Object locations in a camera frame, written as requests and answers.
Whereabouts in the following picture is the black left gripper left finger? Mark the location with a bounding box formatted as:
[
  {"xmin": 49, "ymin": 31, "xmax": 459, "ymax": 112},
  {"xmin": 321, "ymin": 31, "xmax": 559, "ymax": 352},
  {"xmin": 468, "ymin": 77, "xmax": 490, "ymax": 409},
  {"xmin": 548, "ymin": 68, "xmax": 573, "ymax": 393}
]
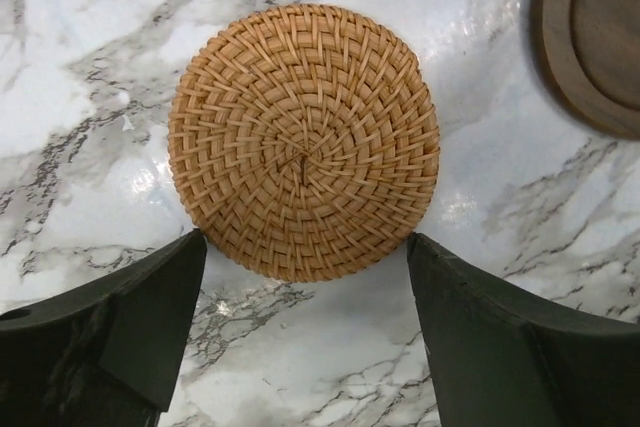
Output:
[{"xmin": 1, "ymin": 230, "xmax": 207, "ymax": 426}]

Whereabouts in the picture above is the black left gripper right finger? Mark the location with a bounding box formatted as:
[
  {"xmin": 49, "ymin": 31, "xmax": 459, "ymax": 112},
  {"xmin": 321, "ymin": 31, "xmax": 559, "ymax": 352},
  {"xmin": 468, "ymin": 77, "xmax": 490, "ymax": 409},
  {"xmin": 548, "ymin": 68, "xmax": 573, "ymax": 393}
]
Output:
[{"xmin": 407, "ymin": 233, "xmax": 639, "ymax": 426}]

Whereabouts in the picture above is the dark walnut wood coaster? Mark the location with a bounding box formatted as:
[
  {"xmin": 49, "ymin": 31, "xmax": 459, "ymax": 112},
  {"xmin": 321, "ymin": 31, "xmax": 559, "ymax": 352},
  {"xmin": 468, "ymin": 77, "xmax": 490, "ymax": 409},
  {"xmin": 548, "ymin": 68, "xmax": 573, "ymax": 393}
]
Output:
[{"xmin": 529, "ymin": 0, "xmax": 639, "ymax": 140}]

